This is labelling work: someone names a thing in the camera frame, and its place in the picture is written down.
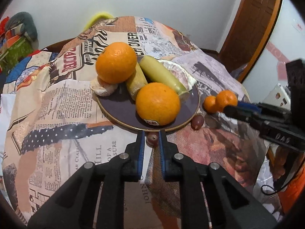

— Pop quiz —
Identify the red grape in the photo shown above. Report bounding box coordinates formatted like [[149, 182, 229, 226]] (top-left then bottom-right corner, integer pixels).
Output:
[[146, 132, 159, 147], [191, 114, 204, 130]]

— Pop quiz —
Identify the peeled pomelo wedge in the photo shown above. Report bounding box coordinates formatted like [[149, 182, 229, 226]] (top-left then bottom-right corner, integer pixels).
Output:
[[158, 60, 197, 91]]

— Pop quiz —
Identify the large orange with sticker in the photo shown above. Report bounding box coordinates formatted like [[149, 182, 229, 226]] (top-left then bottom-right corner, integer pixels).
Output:
[[136, 82, 181, 126]]

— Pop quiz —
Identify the yellow corn piece long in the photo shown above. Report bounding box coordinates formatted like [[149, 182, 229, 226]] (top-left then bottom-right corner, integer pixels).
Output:
[[139, 55, 190, 102]]

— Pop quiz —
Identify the yellow corn piece short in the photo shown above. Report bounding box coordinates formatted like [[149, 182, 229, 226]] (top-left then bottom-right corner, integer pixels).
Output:
[[125, 63, 148, 101]]

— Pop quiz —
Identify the large orange plain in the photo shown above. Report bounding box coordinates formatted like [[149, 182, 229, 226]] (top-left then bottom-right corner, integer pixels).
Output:
[[96, 42, 137, 84]]

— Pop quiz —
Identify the person's right hand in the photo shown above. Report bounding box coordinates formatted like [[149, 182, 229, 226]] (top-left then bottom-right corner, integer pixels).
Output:
[[271, 146, 299, 181]]

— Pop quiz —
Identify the small mandarin right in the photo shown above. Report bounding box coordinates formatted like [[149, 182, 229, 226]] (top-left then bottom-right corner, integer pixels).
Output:
[[216, 90, 238, 112]]

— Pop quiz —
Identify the small mandarin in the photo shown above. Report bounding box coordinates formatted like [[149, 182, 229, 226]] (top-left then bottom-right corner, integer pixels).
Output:
[[216, 90, 238, 112], [203, 96, 218, 114]]

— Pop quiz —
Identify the small mandarin left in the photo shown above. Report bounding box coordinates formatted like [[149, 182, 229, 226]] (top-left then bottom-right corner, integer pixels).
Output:
[[203, 96, 218, 114]]

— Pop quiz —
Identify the brown wooden door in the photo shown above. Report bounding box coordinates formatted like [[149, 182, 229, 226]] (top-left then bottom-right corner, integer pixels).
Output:
[[219, 0, 282, 81]]

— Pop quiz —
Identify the newspaper print blanket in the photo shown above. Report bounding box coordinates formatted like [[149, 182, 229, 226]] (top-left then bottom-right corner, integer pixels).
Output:
[[2, 17, 267, 228]]

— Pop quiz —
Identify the purple ceramic plate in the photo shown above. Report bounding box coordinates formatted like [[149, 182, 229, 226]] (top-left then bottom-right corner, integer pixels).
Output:
[[97, 84, 200, 132]]

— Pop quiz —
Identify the yellow fuzzy object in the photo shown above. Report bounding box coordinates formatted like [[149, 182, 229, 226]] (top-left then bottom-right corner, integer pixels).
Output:
[[83, 12, 114, 31]]

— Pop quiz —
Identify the green patterned gift box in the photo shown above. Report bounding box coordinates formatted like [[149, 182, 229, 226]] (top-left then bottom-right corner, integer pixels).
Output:
[[1, 36, 33, 72]]

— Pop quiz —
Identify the grey plush cushion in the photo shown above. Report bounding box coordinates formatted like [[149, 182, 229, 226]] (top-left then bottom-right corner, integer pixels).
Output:
[[5, 12, 38, 42]]

